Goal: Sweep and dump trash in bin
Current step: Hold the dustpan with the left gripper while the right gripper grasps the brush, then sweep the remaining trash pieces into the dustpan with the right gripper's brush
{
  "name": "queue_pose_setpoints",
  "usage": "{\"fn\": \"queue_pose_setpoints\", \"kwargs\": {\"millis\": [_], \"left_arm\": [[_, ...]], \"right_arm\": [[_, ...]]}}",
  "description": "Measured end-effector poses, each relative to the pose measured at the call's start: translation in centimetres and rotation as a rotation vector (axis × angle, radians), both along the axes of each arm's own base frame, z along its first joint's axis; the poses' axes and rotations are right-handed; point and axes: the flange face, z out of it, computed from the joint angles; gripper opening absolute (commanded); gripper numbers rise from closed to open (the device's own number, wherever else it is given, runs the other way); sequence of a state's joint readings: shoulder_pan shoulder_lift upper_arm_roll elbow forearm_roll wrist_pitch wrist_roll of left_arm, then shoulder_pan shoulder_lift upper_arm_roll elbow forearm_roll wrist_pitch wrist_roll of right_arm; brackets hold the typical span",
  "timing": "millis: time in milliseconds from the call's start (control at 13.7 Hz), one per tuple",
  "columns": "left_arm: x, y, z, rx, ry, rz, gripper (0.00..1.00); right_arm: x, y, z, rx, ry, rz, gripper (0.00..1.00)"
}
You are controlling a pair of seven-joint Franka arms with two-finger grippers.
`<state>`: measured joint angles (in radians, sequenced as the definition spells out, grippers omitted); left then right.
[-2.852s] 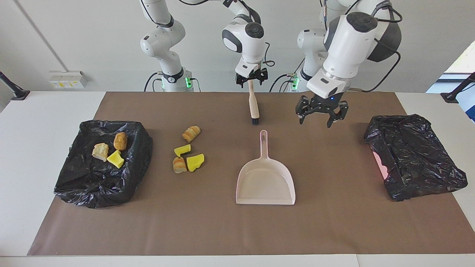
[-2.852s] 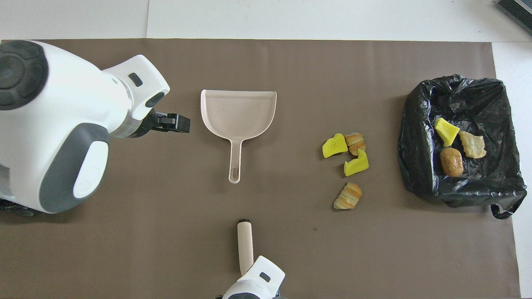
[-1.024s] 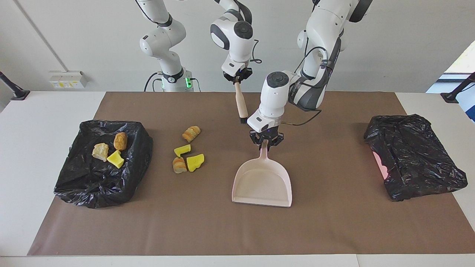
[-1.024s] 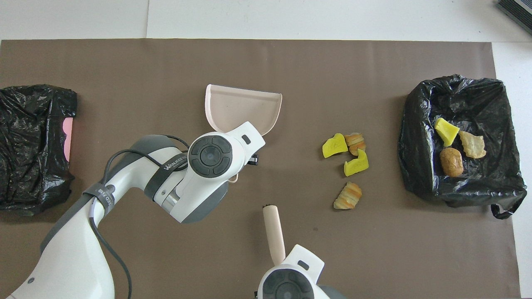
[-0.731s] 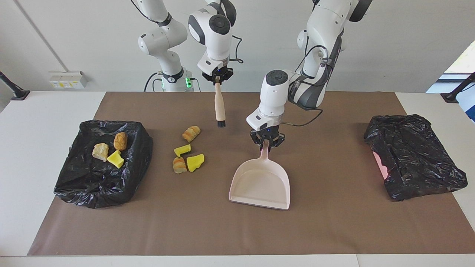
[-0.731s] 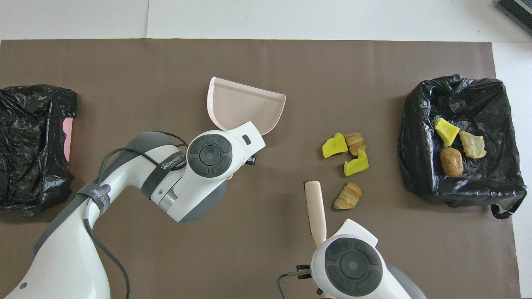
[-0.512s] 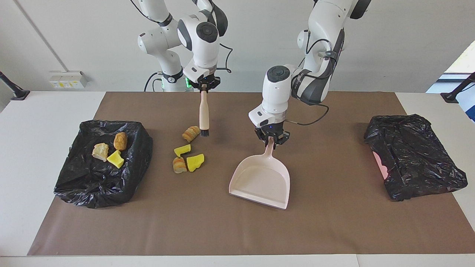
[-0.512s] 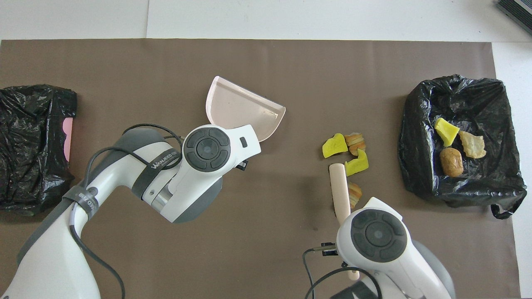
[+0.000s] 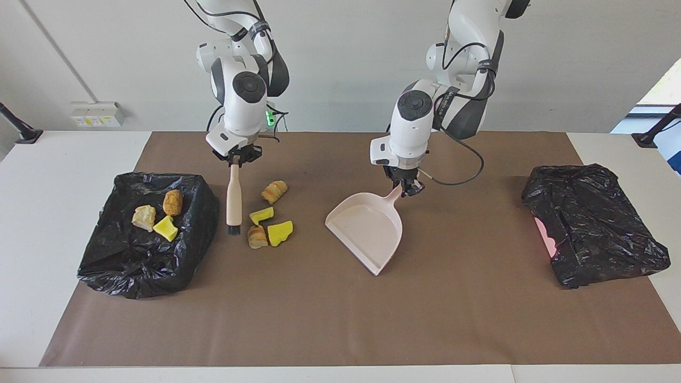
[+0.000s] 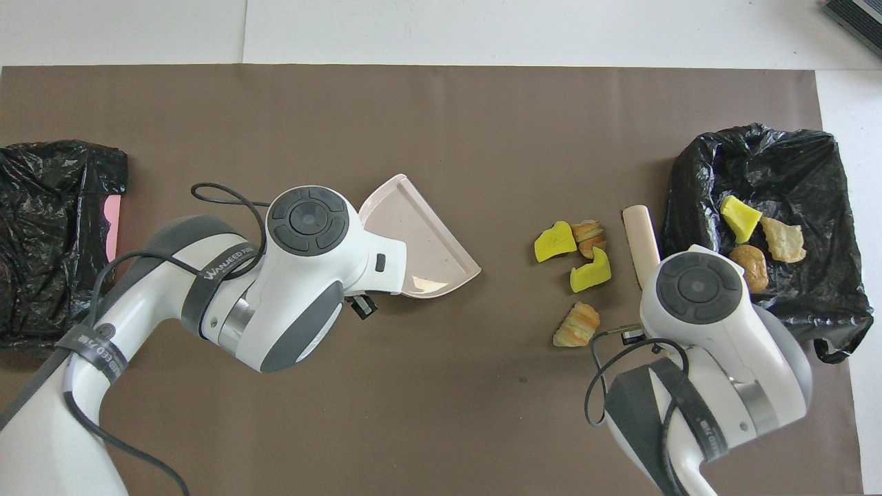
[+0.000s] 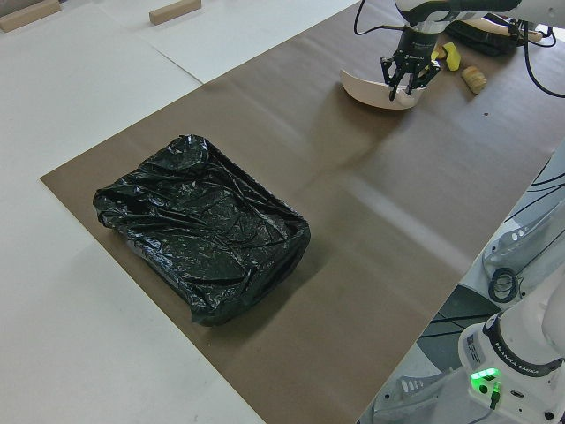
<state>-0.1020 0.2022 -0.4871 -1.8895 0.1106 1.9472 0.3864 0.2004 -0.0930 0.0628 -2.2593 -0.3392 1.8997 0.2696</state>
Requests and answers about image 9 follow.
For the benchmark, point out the large yellow sponge piece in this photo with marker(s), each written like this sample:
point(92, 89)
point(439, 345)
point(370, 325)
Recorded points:
point(280, 233)

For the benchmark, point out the black clamp stand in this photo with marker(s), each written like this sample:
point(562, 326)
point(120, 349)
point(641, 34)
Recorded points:
point(24, 134)
point(646, 139)

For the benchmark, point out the black plastic trash bag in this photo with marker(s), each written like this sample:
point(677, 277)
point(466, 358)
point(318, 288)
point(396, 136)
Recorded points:
point(133, 266)
point(601, 229)

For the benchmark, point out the white wall socket box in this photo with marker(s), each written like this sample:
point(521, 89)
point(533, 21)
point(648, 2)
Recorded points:
point(98, 113)

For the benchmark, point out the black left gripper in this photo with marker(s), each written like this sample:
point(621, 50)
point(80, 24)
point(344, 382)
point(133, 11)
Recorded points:
point(404, 173)

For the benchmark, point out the yellow rectangular sponge piece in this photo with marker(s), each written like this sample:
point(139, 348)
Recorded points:
point(166, 229)

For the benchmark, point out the brown paper table mat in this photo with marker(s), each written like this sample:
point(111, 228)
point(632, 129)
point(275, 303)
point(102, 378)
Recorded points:
point(452, 330)

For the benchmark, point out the pale bread chunk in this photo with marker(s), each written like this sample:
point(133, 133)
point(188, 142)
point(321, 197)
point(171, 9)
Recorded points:
point(144, 218)

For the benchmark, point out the bright window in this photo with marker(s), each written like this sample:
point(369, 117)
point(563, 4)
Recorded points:
point(665, 90)

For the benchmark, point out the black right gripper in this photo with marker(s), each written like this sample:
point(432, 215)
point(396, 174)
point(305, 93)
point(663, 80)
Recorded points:
point(239, 154)

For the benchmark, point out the brown oval bread roll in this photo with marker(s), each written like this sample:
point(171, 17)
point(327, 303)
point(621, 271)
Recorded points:
point(173, 202)

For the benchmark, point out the orange striped croissant piece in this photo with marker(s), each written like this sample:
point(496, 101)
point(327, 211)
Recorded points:
point(274, 192)

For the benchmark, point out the pale pink dustpan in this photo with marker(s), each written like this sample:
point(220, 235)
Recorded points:
point(367, 229)

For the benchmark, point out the beige hand brush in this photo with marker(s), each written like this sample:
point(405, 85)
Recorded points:
point(234, 202)

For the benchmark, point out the pale striped bread piece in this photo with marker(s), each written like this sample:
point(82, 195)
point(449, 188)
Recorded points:
point(257, 237)

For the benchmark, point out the small yellow sponge piece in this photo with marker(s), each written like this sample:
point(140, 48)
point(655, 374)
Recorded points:
point(261, 216)

